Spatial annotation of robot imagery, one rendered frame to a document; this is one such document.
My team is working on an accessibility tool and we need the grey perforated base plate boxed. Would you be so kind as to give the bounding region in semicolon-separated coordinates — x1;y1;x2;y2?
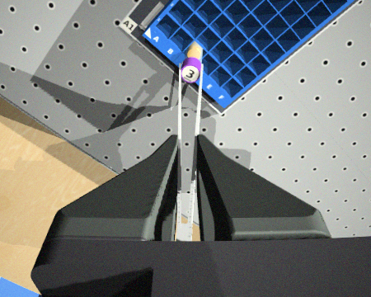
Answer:
0;0;371;238

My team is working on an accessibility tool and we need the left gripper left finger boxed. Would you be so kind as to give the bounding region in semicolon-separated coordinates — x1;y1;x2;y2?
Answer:
45;134;178;241

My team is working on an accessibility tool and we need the blue tube carrier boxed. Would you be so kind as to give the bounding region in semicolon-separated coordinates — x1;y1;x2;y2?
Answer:
143;0;354;108

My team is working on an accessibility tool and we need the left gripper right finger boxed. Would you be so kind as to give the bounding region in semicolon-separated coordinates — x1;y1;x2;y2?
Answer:
196;134;332;241

